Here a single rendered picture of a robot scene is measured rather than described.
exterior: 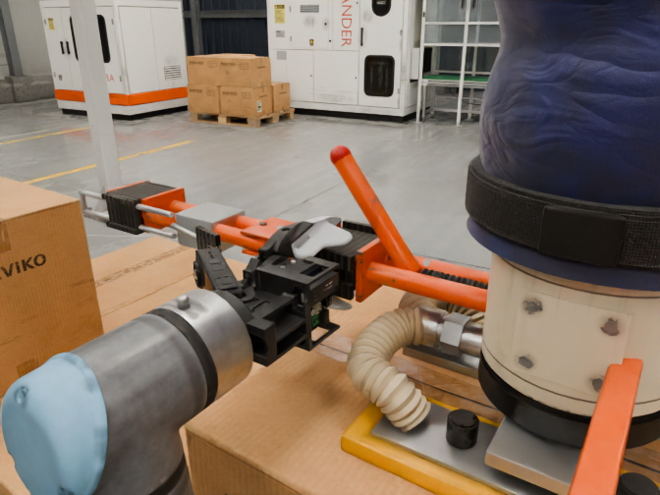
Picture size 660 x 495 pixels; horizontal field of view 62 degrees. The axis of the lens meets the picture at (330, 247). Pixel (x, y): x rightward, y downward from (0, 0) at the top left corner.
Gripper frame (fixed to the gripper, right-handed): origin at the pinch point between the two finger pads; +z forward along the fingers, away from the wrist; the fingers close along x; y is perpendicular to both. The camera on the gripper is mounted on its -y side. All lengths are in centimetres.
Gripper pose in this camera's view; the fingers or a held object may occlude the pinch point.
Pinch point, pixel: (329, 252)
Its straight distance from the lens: 63.6
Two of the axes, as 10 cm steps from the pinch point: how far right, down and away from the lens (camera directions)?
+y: 8.3, 2.0, -5.3
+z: 5.6, -3.2, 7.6
